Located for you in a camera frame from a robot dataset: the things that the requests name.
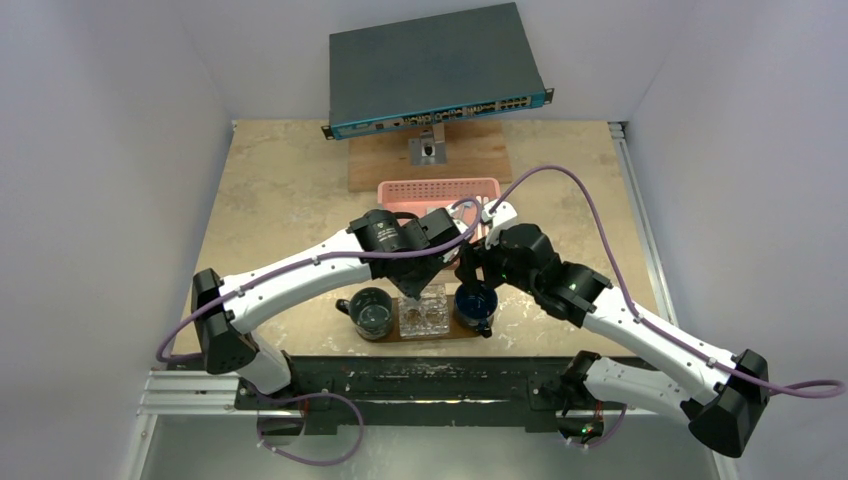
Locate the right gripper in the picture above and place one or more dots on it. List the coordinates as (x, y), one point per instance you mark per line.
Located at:
(468, 263)

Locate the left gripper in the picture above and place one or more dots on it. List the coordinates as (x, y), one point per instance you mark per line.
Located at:
(415, 289)

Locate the clear acrylic holder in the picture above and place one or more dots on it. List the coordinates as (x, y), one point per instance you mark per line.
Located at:
(425, 317)

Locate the dark green cup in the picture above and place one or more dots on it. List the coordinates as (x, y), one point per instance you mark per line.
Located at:
(371, 312)

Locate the oval wooden tray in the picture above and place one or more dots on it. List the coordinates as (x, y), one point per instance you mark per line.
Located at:
(456, 331)

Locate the blue cup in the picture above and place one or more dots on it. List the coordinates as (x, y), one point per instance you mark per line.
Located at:
(474, 309)

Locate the pink plastic basket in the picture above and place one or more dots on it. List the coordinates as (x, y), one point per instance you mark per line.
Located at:
(422, 196)

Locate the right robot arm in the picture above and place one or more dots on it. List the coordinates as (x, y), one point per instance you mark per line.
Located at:
(719, 394)

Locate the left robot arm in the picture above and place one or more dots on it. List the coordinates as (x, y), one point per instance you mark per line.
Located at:
(227, 311)

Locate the wooden base board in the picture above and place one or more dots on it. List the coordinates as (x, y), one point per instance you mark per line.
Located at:
(472, 149)

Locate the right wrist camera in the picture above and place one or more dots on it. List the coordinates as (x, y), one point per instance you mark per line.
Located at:
(497, 216)

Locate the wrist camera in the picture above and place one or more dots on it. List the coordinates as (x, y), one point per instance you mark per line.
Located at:
(497, 216)
(464, 213)

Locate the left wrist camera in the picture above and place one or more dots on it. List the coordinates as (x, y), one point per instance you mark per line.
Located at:
(464, 213)

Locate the black base frame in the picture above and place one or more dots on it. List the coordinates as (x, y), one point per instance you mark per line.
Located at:
(536, 394)

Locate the metal stand bracket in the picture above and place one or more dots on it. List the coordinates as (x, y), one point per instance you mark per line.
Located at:
(428, 148)

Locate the network switch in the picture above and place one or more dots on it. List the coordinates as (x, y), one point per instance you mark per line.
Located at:
(432, 70)

